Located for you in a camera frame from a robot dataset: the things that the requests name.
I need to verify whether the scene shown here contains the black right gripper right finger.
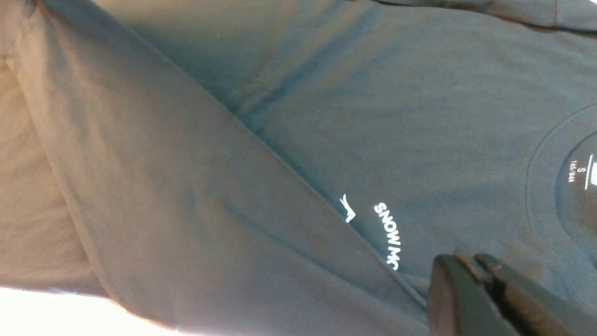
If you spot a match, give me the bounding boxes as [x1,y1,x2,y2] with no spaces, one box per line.
[475,254,596,336]

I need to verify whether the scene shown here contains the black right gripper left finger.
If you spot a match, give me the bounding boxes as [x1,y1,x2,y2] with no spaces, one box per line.
[427,254,518,336]

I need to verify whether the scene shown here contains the dark gray long-sleeve shirt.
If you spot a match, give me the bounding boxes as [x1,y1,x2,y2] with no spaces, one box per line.
[1,0,597,336]

